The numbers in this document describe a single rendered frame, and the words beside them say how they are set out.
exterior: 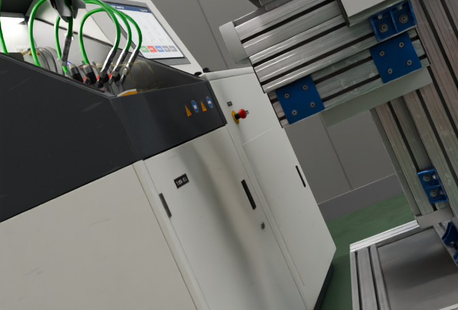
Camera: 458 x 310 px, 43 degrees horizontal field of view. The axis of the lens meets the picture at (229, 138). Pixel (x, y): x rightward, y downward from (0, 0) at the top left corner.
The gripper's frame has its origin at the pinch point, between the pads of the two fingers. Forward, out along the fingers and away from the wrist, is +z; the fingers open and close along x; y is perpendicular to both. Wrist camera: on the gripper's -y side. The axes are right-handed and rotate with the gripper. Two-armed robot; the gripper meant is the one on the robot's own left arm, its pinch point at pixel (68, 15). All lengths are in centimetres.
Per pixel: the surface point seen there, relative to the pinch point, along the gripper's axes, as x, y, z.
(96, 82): 5.9, -2.8, 27.4
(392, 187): 164, 41, 180
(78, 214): -33, 35, 27
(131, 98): -8.6, 32.2, 8.0
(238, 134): 39, 26, 57
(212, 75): 44, 11, 41
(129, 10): 60, -47, 42
